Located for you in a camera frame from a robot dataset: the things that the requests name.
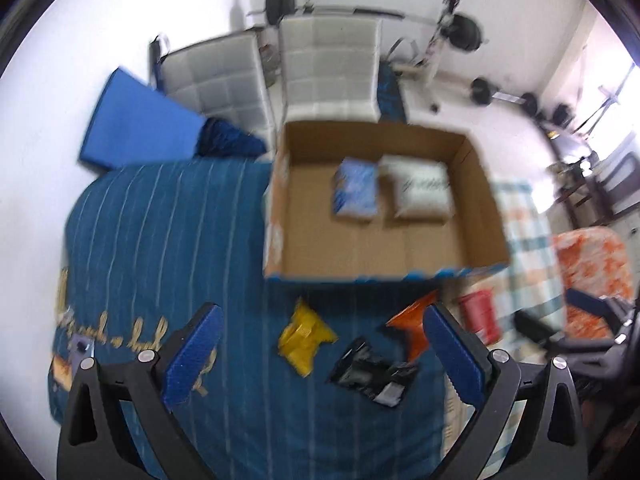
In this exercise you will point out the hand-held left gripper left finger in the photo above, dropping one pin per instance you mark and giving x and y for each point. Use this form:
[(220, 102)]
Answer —
[(192, 355)]

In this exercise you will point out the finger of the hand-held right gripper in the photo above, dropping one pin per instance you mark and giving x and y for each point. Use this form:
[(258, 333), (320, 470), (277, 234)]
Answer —
[(587, 302), (535, 327)]

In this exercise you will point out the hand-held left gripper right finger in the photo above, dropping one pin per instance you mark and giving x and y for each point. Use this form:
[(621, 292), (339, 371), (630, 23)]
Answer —
[(452, 355)]

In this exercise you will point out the red snack packet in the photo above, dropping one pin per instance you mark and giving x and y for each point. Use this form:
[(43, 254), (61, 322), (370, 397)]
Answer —
[(480, 317)]

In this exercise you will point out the orange snack packet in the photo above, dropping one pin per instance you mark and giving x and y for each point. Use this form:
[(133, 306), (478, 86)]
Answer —
[(412, 327)]

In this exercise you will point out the black snack packet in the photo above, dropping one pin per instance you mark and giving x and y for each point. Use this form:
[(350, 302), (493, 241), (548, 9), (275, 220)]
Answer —
[(365, 370)]

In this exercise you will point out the yellow snack packet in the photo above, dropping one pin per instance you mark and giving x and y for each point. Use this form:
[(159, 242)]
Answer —
[(302, 342)]

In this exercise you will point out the cardboard box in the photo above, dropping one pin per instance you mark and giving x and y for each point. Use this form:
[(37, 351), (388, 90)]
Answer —
[(350, 252)]

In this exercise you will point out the orange floral pillow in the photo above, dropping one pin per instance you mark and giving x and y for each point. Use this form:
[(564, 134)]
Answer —
[(592, 260)]

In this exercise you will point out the checked teal white blanket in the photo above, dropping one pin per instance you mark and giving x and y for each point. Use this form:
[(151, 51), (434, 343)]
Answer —
[(527, 240)]

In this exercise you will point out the blue striped blanket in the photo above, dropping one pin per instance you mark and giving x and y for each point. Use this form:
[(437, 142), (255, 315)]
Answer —
[(165, 240)]

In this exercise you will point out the dark wooden desk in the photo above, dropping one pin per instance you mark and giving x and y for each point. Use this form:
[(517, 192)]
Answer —
[(580, 165)]

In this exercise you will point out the white snack packet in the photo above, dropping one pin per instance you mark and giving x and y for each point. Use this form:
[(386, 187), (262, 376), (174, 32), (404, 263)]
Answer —
[(419, 190)]

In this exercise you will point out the black dumbbell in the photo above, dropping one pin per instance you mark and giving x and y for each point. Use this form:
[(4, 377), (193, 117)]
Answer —
[(482, 90), (560, 115)]

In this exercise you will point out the blue snack packet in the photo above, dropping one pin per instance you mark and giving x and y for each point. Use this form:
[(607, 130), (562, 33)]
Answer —
[(356, 190)]

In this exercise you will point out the dark blue cloth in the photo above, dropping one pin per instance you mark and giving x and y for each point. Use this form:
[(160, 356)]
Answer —
[(227, 140)]

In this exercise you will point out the blue folded mat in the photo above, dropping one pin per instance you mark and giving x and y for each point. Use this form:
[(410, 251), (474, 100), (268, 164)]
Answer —
[(140, 120)]

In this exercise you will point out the blue patterned rug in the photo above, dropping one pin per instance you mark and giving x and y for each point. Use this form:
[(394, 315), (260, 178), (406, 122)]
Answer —
[(390, 92)]

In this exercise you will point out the white padded chair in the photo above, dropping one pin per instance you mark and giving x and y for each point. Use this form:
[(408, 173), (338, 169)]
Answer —
[(220, 80), (327, 65)]

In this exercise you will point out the white weight bench rack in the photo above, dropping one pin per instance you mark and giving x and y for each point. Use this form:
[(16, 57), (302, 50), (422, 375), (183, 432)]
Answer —
[(432, 60)]

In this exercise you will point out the barbell with black plates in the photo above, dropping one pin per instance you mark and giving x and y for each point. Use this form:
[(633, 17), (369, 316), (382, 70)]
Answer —
[(462, 30)]

